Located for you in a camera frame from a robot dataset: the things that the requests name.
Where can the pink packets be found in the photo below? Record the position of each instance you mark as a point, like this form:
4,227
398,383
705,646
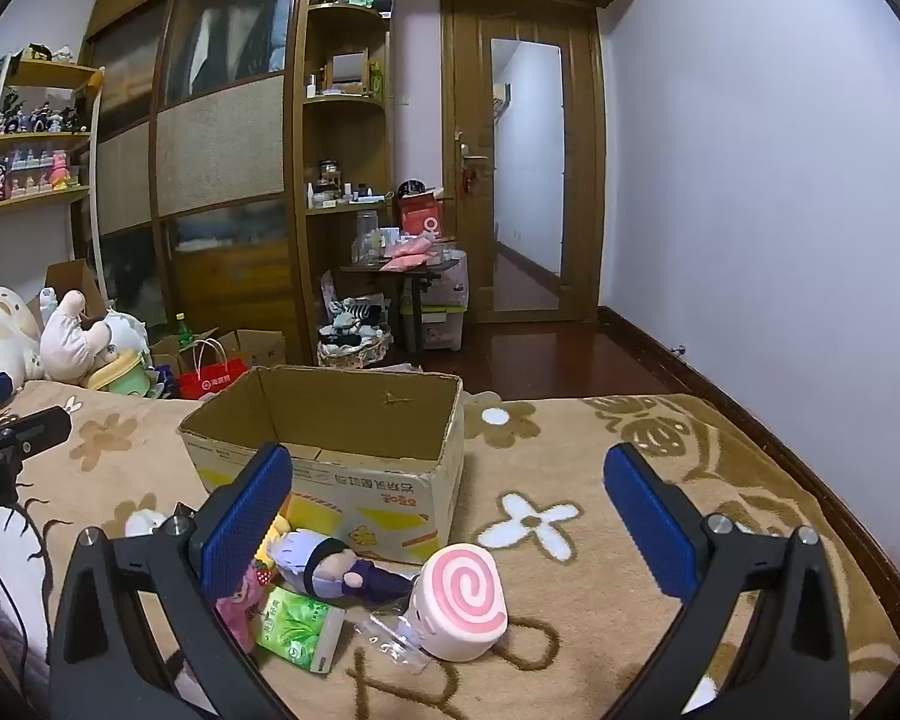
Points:
405,255

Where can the white fluffy duck plush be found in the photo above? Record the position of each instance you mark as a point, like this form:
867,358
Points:
144,523

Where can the clear plastic bag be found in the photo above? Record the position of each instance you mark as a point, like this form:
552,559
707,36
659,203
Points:
394,637

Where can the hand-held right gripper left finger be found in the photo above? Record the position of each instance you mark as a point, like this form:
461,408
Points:
247,521

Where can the printed cardboard box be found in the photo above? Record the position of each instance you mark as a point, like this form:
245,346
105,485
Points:
390,495

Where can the striped clothes pile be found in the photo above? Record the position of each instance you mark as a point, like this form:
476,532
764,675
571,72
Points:
356,319

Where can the wicker basket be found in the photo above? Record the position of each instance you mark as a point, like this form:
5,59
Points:
352,352

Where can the low brown cardboard box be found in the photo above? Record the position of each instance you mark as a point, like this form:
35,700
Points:
259,349

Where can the clear plastic jar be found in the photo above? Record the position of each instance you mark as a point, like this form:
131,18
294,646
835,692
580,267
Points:
366,236

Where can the wooden door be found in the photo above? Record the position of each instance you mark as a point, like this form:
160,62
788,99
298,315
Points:
469,90

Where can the pink plush toy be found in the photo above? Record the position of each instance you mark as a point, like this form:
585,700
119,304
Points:
244,615

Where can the pink swirl roll plush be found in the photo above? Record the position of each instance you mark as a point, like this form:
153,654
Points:
461,592

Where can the small dark table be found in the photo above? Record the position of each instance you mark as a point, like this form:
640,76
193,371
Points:
412,277

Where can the plain open cardboard box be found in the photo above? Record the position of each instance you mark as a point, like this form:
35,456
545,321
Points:
71,281

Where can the wooden corner shelf unit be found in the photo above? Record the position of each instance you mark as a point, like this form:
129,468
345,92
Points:
345,127

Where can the green bottle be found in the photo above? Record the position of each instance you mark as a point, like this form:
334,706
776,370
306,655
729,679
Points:
184,330

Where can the green yellow plush toy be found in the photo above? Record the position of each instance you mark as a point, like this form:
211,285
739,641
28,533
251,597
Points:
120,379

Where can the wooden wardrobe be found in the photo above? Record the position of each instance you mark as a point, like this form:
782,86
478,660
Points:
210,150

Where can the blue-haired plush doll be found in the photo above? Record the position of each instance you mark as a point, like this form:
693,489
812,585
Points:
124,334

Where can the door mirror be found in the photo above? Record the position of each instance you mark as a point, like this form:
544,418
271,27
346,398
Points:
526,165

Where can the blue snack packets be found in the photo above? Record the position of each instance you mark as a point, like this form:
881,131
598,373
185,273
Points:
166,381

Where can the clear storage bin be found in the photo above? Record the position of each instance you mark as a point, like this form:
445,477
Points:
442,315

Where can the red box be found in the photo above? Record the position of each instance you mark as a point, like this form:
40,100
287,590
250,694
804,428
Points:
424,217

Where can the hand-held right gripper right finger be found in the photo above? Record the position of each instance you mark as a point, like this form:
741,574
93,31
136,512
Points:
649,517

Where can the wooden figure shelf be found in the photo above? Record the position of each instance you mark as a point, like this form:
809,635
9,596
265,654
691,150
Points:
37,135

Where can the rows of small figures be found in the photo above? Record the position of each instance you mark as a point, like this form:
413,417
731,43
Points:
34,120

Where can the red paper bag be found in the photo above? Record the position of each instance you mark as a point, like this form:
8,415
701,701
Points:
210,379

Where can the green packet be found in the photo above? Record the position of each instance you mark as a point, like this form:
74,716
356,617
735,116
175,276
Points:
296,626

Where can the black cap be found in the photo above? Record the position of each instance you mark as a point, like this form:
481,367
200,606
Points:
412,187

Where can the purple-haired plush doll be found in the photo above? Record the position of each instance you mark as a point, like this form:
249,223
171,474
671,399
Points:
322,562

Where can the tan flower blanket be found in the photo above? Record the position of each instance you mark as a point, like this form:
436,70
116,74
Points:
570,652

